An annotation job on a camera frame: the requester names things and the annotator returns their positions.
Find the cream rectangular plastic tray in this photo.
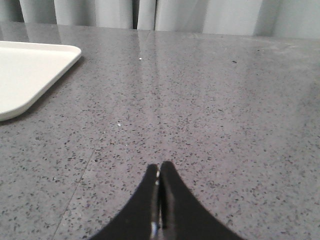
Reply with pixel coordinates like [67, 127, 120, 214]
[0, 41, 82, 121]

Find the grey pleated curtain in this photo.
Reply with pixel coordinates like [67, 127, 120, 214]
[0, 0, 320, 39]

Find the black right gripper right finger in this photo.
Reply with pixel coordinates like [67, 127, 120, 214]
[159, 161, 242, 240]

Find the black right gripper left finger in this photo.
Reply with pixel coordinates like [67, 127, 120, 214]
[91, 164, 160, 240]

